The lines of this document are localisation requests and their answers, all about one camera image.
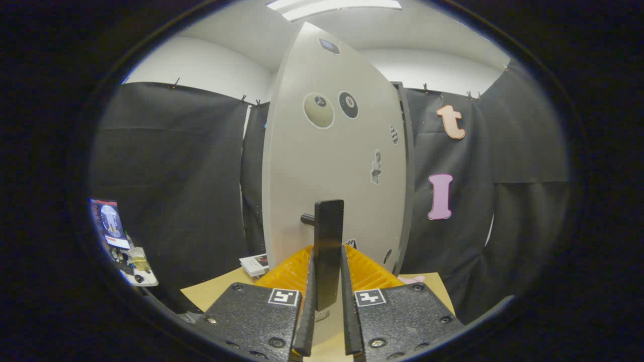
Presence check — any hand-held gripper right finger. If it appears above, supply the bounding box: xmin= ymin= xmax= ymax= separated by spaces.
xmin=340 ymin=244 xmax=464 ymax=362

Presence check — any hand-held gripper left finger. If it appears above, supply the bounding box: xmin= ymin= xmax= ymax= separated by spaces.
xmin=189 ymin=245 xmax=317 ymax=362

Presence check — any black door handle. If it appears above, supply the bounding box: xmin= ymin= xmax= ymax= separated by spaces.
xmin=301 ymin=200 xmax=345 ymax=311

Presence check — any small white box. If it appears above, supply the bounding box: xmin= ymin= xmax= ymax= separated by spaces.
xmin=239 ymin=254 xmax=270 ymax=278

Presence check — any black backdrop cloth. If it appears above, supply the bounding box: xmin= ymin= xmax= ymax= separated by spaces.
xmin=90 ymin=60 xmax=572 ymax=322

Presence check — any blue printed poster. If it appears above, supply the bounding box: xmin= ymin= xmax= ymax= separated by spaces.
xmin=91 ymin=199 xmax=132 ymax=250

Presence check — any long ceiling light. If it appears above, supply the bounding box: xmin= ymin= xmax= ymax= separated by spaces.
xmin=267 ymin=0 xmax=403 ymax=22

